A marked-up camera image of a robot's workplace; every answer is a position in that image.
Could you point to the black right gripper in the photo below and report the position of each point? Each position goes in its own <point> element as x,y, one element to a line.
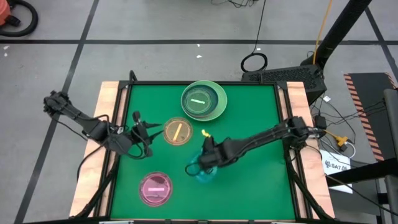
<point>209,146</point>

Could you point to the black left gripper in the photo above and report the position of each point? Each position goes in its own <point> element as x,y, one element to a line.
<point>143,132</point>

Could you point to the transparent orange plastic plate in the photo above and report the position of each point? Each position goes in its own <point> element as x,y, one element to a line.
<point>172,137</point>

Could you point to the transparent blue plastic plate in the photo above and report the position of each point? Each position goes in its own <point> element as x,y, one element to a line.
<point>205,178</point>

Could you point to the transparent green plastic plate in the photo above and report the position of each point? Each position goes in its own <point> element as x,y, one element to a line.
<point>199,107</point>

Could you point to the dark teal plastic plate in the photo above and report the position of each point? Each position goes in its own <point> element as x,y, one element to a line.
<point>186,109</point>

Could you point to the dark navy plastic plate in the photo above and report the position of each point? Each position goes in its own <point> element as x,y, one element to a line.
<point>216,101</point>

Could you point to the transparent pink plastic plate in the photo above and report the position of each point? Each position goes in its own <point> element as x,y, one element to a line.
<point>147,194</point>

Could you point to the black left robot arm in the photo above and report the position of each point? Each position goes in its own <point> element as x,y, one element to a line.
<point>93,127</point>

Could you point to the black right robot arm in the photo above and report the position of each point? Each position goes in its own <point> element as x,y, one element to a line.
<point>264,135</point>

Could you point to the yellow tape tag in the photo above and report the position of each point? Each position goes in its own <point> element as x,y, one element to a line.
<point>205,133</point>

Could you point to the large light green plate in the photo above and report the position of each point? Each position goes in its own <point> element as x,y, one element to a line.
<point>222,109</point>

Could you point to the left wooden side board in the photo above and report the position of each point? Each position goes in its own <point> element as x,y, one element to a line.
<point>105,99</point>

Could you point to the wooden side board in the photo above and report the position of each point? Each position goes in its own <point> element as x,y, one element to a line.
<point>297,99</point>
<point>105,99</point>

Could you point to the right wooden side board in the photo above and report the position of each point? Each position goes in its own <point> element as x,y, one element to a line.
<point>297,99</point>

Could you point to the black perforated box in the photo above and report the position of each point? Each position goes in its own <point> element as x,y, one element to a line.
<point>280,74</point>

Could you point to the black power adapter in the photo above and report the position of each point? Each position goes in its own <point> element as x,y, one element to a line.
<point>320,122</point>

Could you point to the white printed paper sheet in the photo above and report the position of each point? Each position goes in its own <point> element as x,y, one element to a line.
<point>335,165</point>

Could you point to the black stand base bar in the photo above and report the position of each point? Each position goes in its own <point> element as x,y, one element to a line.
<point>363,172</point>

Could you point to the black mat with striped edge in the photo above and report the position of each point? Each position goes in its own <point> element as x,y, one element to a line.
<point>370,93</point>

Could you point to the dark grey furniture panel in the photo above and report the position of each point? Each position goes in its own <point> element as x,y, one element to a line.
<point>392,124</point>

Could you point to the orange vacuum cleaner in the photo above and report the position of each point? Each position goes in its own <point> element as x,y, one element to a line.
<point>6,12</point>

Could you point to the black camera stand pole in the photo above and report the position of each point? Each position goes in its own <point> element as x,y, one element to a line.
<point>342,25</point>

